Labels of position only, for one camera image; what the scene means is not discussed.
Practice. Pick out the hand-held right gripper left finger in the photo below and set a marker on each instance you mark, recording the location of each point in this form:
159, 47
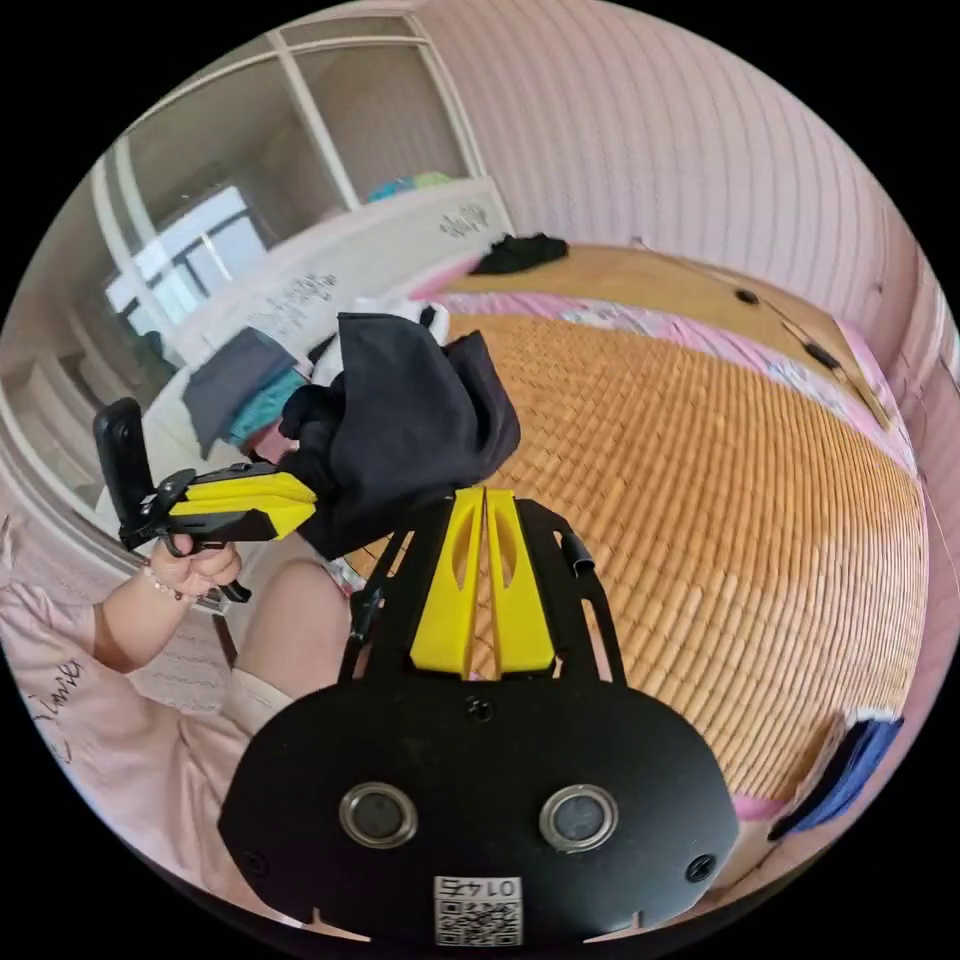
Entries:
444, 615

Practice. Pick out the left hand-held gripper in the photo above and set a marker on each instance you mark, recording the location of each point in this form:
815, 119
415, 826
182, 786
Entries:
225, 529

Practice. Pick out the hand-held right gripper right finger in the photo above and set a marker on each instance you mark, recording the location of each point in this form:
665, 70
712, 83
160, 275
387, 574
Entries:
523, 615

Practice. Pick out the black long sleeve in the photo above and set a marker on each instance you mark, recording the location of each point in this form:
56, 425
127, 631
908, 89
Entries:
405, 427

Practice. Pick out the person's left forearm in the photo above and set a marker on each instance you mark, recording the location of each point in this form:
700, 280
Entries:
139, 626

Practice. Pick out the person's left hand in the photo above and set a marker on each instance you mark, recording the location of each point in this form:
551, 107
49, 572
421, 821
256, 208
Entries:
196, 570

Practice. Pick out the pile of clothes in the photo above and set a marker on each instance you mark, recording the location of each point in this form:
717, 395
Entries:
232, 375

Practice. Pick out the bed with woven mat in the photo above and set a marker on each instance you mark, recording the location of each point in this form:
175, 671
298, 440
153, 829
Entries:
712, 487

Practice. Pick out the person's body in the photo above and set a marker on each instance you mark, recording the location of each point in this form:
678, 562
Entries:
112, 750

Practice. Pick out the blue garment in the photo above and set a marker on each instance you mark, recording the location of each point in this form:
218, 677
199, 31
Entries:
847, 772

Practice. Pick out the crumpled black garment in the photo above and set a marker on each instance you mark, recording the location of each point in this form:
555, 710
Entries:
521, 253

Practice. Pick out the window with white frame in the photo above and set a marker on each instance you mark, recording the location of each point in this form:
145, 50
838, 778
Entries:
225, 150

